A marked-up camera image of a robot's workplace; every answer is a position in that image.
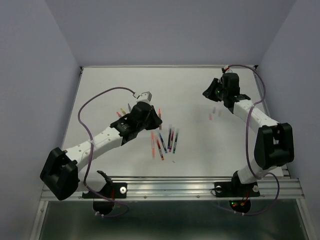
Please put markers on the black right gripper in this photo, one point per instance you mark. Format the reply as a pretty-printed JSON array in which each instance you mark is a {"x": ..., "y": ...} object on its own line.
[{"x": 208, "y": 92}]

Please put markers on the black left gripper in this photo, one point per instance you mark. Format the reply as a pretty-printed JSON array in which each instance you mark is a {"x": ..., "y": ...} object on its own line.
[{"x": 156, "y": 121}]

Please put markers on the pink clear pen cap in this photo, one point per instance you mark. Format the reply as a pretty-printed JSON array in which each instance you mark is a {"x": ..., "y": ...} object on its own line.
[{"x": 210, "y": 116}]

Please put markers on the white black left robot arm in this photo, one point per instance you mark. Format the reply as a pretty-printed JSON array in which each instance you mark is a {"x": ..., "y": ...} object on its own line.
[{"x": 66, "y": 171}]

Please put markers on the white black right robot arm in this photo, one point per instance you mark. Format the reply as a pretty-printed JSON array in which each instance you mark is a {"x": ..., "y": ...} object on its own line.
[{"x": 274, "y": 145}]

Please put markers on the light orange marker pen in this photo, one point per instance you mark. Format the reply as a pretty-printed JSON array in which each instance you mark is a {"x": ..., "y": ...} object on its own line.
[{"x": 153, "y": 150}]

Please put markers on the dark red marker pen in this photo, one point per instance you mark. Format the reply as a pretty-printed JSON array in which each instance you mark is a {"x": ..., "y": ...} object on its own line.
[{"x": 169, "y": 138}]

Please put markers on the red orange marker pen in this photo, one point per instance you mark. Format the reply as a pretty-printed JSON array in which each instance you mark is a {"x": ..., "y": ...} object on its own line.
[{"x": 160, "y": 149}]

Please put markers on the green marker pen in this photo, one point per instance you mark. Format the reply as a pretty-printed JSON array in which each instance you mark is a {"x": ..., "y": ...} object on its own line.
[{"x": 175, "y": 140}]

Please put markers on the blue marker pen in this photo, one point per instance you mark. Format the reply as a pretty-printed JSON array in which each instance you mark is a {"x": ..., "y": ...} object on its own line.
[{"x": 162, "y": 141}]

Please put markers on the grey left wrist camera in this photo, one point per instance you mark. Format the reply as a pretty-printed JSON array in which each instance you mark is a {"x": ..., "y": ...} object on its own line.
[{"x": 145, "y": 97}]

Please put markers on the aluminium table edge rail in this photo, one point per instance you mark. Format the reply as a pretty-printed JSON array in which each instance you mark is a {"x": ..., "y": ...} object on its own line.
[{"x": 260, "y": 86}]

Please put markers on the aluminium front frame rails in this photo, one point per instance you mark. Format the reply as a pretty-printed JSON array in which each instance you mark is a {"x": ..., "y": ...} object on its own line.
[{"x": 193, "y": 188}]

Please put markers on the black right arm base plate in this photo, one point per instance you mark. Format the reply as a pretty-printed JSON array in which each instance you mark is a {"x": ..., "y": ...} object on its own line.
[{"x": 239, "y": 194}]

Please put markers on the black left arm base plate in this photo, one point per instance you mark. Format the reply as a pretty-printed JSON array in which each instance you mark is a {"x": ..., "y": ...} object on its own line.
[{"x": 109, "y": 192}]

